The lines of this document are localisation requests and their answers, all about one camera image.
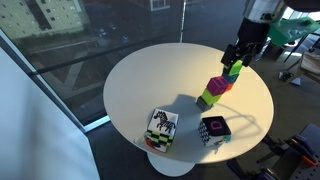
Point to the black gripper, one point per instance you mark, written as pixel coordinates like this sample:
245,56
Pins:
252,35

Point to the pink block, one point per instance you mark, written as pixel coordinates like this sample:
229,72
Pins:
217,85

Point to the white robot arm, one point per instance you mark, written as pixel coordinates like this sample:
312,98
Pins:
263,10

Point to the bright green block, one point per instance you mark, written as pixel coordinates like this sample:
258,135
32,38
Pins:
236,68

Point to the blue block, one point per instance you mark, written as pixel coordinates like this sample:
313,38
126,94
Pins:
230,78

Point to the orange block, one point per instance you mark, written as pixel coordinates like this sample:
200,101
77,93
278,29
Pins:
229,87

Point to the lime yellow-green block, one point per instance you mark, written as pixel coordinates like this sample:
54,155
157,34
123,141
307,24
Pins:
210,97

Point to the grey block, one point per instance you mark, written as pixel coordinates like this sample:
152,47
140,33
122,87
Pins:
202,104

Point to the small round side table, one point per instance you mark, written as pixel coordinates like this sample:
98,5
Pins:
276,51

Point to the black metal stand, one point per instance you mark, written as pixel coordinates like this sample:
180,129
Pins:
308,41

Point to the letter D soft cube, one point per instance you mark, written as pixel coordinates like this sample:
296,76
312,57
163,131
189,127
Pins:
216,128

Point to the zebra print soft cube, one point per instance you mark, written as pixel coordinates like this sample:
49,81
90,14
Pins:
162,123

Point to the orange and blue clamp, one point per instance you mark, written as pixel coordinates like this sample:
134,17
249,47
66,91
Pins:
303,146

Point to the colourful soft cube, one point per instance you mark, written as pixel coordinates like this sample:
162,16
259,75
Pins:
155,147

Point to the black perforated board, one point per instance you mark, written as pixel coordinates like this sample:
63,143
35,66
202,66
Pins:
308,171

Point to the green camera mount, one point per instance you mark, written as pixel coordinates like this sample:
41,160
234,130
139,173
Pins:
290,30

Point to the white table pedestal base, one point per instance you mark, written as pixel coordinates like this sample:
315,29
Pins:
170,168

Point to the dark window frame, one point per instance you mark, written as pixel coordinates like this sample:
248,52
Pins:
40,81

